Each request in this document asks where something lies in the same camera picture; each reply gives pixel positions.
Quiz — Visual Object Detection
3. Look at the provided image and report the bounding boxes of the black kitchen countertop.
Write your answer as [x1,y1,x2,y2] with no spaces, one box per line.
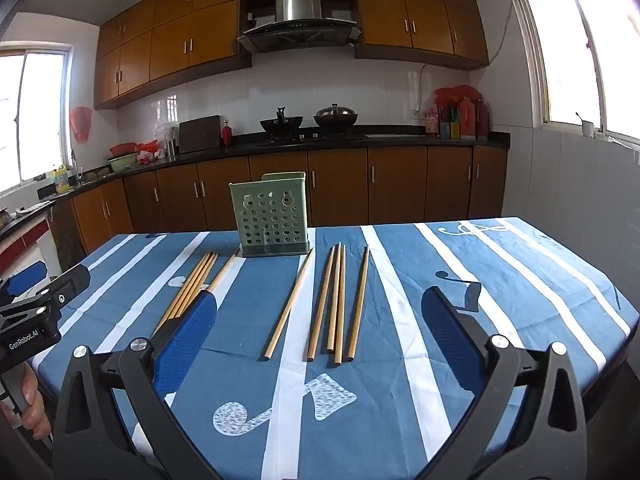
[0,124,511,241]

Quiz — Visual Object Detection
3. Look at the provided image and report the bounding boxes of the black wok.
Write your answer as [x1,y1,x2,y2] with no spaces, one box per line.
[260,106,304,133]

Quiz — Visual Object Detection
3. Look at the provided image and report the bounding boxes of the dark red bottle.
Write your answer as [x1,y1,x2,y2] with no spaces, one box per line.
[475,99,490,141]

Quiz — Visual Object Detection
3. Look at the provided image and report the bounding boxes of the steel range hood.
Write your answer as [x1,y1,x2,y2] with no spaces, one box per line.
[236,0,362,55]

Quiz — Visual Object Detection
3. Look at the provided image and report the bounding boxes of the wok with dark lid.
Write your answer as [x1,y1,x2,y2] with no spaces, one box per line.
[313,103,359,128]

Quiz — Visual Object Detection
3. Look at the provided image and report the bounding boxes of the red white cabinet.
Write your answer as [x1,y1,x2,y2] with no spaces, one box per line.
[0,210,53,276]

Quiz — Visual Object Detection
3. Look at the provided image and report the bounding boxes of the green basin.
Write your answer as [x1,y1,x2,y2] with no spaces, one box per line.
[106,152,141,173]

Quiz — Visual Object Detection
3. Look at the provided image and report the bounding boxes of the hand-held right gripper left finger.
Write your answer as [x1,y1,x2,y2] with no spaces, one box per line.
[52,290,221,480]

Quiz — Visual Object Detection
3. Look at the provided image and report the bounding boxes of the black gas stove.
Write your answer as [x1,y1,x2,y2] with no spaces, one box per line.
[255,130,366,147]

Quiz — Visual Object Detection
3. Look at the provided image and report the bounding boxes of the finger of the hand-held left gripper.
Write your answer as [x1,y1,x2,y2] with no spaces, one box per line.
[0,261,51,298]
[20,264,92,318]

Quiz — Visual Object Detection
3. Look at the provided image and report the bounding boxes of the blue white striped tablecloth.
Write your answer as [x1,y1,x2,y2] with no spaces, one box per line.
[31,216,640,480]

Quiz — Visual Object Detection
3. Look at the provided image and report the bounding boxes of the brown wooden base cabinets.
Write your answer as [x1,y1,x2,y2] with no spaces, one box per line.
[50,145,508,261]

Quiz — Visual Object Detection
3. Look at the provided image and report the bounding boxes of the small kitchen window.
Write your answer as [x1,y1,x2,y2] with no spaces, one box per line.
[0,42,75,196]

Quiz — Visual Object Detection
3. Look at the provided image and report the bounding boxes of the person's left hand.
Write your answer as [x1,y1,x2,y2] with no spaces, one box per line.
[0,364,53,443]

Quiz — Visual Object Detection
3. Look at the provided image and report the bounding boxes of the green perforated chopstick holder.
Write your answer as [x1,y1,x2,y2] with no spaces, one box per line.
[228,171,315,259]

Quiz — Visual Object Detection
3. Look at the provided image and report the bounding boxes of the large kitchen window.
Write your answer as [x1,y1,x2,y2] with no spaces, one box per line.
[505,0,640,148]

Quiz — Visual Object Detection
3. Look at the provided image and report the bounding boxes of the red oil bottle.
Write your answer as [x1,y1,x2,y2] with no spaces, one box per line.
[459,96,476,140]

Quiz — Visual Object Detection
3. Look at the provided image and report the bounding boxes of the dark wooden cutting board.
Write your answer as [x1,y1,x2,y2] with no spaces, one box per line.
[178,115,222,154]

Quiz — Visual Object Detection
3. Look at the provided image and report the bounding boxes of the red white plastic packet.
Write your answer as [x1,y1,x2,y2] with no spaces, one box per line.
[136,142,168,163]

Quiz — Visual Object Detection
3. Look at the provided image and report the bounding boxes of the white plastic bag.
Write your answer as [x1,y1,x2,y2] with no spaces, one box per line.
[152,121,180,143]

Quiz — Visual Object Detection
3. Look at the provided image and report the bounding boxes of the hanging red plastic bag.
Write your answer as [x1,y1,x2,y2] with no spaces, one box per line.
[69,106,94,143]

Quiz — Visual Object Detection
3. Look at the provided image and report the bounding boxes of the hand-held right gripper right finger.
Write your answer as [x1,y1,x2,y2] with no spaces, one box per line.
[421,286,588,480]

